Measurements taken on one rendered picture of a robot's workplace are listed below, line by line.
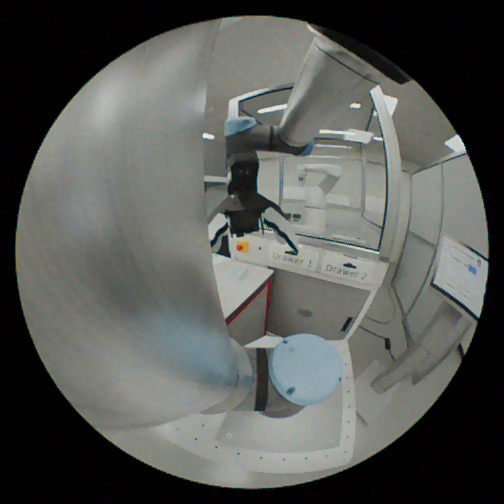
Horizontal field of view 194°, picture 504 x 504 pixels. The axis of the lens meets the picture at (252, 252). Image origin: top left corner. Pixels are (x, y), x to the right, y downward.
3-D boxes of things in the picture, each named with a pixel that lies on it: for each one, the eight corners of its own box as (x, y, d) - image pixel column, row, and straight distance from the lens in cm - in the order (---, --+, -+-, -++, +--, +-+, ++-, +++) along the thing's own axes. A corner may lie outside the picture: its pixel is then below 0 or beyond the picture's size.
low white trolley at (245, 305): (228, 389, 122) (200, 339, 52) (176, 346, 149) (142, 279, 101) (266, 340, 141) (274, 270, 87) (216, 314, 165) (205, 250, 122)
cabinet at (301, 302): (333, 361, 144) (381, 288, 90) (236, 324, 153) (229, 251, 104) (342, 300, 208) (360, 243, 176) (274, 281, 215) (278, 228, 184)
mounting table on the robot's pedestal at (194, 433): (331, 458, 62) (350, 462, 52) (181, 436, 59) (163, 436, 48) (334, 355, 67) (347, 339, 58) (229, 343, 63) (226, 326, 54)
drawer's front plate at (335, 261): (368, 283, 84) (375, 265, 80) (320, 272, 80) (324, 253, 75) (367, 282, 86) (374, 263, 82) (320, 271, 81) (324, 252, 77)
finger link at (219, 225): (211, 274, 26) (238, 236, 29) (199, 260, 21) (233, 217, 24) (198, 266, 28) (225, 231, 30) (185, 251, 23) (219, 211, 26)
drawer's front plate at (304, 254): (315, 271, 80) (319, 252, 75) (268, 260, 86) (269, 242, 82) (316, 270, 81) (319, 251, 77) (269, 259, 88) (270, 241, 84)
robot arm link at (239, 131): (269, 117, 43) (266, 151, 45) (226, 117, 44) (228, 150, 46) (271, 120, 35) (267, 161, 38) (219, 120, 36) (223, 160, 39)
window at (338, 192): (378, 251, 82) (368, 89, 111) (238, 226, 96) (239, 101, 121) (377, 251, 82) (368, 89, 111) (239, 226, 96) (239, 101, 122)
